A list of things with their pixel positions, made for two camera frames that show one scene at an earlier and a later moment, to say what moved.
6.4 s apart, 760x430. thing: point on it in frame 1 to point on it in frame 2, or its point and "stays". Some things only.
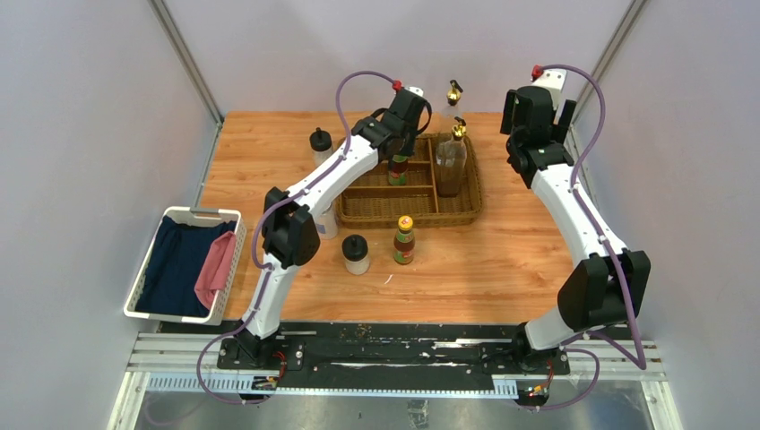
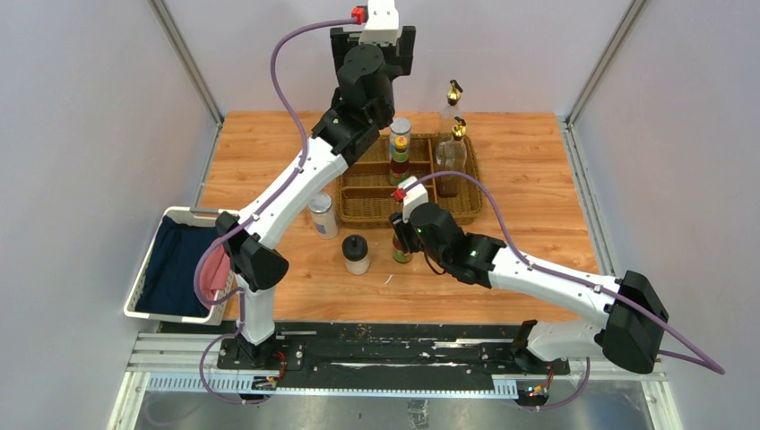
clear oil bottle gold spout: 451,111 stays
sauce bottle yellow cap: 398,172 stays
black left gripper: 407,150 to 399,55
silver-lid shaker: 326,223 stays
